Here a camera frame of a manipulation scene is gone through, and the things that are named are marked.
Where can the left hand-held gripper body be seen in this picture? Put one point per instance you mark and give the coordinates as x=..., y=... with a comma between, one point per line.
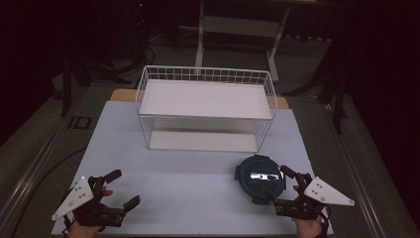
x=77, y=196

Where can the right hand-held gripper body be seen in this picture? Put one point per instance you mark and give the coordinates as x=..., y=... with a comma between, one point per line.
x=325, y=193

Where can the dark teal round lidded container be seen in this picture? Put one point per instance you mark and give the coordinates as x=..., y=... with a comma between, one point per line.
x=256, y=168

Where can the person's left hand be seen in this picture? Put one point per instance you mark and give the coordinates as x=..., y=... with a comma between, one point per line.
x=82, y=232

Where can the person's right hand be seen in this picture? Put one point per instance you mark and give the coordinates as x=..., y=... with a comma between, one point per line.
x=309, y=228

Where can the pale blue table mat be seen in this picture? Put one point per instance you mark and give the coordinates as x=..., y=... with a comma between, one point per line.
x=185, y=185

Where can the black tripod stand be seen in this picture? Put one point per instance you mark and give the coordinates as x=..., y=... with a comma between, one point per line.
x=340, y=95
x=67, y=86

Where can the metal floor rail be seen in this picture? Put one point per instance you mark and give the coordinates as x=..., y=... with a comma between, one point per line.
x=358, y=178
x=29, y=178

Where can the white metal table frame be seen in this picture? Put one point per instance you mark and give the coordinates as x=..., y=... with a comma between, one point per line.
x=237, y=26

